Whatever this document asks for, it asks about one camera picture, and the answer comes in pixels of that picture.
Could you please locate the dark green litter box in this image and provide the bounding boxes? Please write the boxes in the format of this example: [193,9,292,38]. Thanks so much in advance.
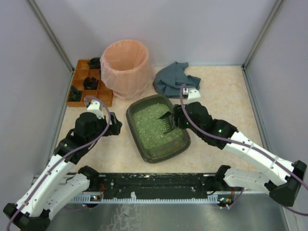
[126,94,191,164]

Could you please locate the black object middle compartment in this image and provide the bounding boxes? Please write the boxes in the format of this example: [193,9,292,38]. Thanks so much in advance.
[83,77,99,90]

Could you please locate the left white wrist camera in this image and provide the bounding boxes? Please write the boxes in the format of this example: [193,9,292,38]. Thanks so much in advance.
[87,100,104,119]

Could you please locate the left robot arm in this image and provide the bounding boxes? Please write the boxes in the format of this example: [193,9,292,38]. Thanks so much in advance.
[3,112,122,231]

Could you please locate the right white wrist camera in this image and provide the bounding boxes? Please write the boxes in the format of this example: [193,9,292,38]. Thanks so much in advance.
[182,88,201,104]

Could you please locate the black object top compartment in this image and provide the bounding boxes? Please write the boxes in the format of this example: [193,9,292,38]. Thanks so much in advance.
[87,57,101,69]

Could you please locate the pink lined trash bin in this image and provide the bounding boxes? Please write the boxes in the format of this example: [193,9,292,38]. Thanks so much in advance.
[100,39,154,99]

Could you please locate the blue grey cloth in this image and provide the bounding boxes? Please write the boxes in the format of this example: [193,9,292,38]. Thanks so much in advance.
[153,62,201,99]

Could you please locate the black object lower compartment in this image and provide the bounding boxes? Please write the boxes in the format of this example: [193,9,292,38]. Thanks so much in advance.
[68,86,82,102]

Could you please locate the black mounting base rail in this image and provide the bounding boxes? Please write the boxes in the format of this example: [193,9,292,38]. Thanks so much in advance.
[85,173,241,200]

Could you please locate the black object compartment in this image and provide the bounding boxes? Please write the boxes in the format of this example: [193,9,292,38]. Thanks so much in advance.
[87,57,101,69]
[83,77,99,90]
[68,86,82,102]

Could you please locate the green litter pellets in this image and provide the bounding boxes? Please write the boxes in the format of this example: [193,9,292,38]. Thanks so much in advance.
[133,103,182,149]

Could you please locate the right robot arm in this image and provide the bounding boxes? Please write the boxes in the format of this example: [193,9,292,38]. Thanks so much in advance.
[170,102,307,207]

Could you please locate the black litter scoop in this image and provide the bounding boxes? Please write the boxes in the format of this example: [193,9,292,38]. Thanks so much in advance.
[159,111,179,134]

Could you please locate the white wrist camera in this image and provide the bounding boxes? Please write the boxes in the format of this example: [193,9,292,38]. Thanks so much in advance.
[87,100,104,119]
[182,88,201,104]

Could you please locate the orange compartment tray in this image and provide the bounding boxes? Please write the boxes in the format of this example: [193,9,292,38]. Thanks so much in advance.
[66,57,113,107]

